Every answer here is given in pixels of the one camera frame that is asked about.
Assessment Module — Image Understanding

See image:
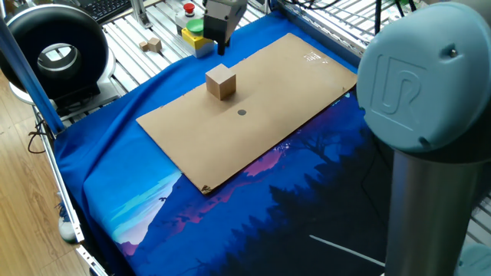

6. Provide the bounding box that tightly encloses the silver Schunk gripper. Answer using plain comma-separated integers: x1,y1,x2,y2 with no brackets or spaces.
202,0,249,57

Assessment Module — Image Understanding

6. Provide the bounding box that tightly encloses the large wooden cube block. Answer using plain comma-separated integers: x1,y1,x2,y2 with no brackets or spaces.
205,63,237,101

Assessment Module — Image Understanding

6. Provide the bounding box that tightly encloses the yellow box green button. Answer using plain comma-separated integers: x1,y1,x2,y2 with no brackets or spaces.
180,18,216,59

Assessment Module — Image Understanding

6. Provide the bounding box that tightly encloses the small wooden cube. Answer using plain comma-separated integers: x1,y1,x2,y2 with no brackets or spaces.
147,37,163,54

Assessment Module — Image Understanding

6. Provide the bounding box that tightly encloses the brown cardboard sheet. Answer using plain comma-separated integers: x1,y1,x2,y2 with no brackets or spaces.
136,32,359,196

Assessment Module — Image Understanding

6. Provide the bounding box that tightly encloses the black keyboard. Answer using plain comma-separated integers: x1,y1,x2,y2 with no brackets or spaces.
74,0,133,23

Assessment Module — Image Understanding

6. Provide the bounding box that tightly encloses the blue forest print cloth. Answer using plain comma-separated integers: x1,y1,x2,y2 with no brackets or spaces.
53,9,396,276

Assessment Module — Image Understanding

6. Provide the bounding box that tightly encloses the blue pole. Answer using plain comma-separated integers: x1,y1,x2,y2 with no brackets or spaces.
0,15,65,135

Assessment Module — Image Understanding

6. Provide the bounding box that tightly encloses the white zip tie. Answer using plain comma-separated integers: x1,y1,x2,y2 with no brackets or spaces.
308,234,387,268

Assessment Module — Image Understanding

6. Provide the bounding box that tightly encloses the white sneaker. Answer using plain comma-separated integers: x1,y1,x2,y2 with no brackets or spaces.
57,199,80,243

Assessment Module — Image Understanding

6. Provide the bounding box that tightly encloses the aluminium post with foot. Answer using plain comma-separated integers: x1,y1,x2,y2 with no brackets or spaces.
129,0,153,30

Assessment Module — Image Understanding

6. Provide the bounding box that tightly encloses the aluminium table rail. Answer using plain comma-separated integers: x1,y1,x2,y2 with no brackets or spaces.
274,0,365,69

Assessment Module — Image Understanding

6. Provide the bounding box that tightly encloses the black ring-shaped device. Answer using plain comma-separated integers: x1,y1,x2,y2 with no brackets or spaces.
0,3,120,116

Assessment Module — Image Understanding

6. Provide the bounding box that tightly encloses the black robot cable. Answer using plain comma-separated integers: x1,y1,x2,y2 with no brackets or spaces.
283,0,384,36

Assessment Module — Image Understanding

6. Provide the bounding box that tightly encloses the black cord loop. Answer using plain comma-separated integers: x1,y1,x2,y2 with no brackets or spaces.
26,118,50,155

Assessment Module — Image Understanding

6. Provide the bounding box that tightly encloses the silver side rail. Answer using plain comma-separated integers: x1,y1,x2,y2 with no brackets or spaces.
32,107,108,276

